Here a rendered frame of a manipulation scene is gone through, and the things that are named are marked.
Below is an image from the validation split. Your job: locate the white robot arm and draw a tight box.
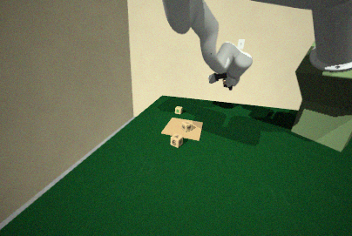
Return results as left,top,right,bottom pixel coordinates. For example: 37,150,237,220
162,0,352,84

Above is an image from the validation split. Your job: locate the beige flat mat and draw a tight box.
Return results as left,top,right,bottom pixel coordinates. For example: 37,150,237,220
161,118,203,141

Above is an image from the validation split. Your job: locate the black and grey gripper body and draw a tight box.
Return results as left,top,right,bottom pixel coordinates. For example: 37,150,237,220
225,75,240,87

